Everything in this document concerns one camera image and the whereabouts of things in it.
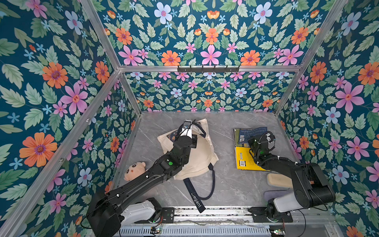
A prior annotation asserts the navy barcode back cover book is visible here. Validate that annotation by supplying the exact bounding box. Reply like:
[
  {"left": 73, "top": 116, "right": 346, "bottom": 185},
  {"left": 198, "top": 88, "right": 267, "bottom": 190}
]
[{"left": 236, "top": 127, "right": 267, "bottom": 144}]

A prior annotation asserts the yellow spine book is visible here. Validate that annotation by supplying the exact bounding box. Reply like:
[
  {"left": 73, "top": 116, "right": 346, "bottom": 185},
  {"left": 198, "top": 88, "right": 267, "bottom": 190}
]
[{"left": 235, "top": 147, "right": 266, "bottom": 171}]

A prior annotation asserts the cream canvas tote bag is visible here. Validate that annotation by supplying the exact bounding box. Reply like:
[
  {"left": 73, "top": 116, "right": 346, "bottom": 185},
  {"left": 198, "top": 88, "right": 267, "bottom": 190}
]
[{"left": 158, "top": 119, "right": 219, "bottom": 213}]

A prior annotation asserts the blue green Animal Farm book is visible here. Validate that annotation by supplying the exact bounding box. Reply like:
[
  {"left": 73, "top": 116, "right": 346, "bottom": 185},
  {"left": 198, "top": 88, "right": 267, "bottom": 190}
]
[{"left": 234, "top": 128, "right": 253, "bottom": 147}]

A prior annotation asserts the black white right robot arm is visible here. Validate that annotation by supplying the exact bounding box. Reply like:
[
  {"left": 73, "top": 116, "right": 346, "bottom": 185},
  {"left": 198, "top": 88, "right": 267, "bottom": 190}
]
[{"left": 248, "top": 131, "right": 336, "bottom": 222}]

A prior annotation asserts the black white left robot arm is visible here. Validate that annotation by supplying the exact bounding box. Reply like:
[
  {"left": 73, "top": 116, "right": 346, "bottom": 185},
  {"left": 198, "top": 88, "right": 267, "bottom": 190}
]
[{"left": 86, "top": 134, "right": 197, "bottom": 237}]

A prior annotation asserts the beige sponge block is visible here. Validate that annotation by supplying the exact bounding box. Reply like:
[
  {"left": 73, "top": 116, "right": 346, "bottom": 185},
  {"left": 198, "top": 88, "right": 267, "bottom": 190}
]
[{"left": 266, "top": 173, "right": 293, "bottom": 189}]

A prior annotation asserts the purple flat pad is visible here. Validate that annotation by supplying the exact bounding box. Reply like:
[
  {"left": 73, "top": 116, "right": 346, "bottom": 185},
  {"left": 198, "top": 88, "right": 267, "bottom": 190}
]
[{"left": 264, "top": 190, "right": 293, "bottom": 201}]

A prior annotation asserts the pink plush pig toy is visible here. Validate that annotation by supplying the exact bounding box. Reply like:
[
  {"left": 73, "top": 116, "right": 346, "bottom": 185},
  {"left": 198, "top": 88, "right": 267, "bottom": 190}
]
[{"left": 124, "top": 162, "right": 146, "bottom": 181}]

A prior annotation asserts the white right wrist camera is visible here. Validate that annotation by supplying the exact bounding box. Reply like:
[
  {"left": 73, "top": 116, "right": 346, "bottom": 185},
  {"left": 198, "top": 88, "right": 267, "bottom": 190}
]
[{"left": 265, "top": 131, "right": 275, "bottom": 143}]

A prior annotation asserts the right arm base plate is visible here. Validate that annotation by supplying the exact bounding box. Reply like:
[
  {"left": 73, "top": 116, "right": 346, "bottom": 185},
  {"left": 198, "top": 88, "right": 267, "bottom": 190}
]
[{"left": 247, "top": 206, "right": 293, "bottom": 223}]

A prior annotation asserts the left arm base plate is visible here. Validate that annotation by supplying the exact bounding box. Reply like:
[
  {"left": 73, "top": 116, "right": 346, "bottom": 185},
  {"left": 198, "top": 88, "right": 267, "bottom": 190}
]
[{"left": 135, "top": 198, "right": 175, "bottom": 224}]

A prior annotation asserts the metal hook rail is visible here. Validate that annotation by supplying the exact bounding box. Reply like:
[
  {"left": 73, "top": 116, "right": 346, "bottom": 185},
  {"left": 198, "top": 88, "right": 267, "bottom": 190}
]
[{"left": 177, "top": 65, "right": 240, "bottom": 74}]

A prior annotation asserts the aluminium front rail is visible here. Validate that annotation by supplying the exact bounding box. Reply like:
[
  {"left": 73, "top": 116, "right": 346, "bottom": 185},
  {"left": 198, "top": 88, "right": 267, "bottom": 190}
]
[{"left": 103, "top": 206, "right": 343, "bottom": 237}]

